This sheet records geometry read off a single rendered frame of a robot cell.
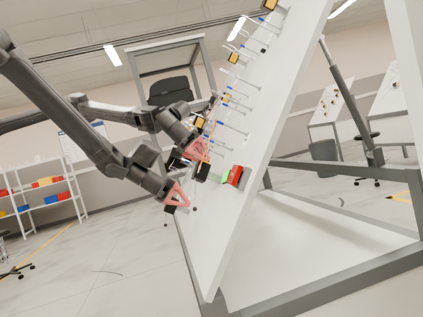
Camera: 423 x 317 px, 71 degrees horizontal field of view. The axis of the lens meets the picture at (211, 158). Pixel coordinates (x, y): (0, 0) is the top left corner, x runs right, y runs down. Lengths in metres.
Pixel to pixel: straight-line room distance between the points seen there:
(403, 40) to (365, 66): 10.37
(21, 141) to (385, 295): 8.96
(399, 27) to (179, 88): 1.64
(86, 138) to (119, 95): 7.91
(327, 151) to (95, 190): 6.09
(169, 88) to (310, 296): 1.53
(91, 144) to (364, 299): 0.78
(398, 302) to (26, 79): 1.03
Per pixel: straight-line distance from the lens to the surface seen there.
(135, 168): 0.86
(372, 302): 0.89
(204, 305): 0.72
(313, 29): 0.78
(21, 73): 0.79
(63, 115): 0.80
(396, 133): 5.20
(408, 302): 0.96
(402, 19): 0.46
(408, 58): 0.46
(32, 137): 9.19
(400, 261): 0.90
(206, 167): 0.90
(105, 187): 8.70
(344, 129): 6.74
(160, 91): 1.97
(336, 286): 0.82
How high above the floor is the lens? 1.21
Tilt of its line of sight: 4 degrees down
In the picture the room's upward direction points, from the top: 15 degrees counter-clockwise
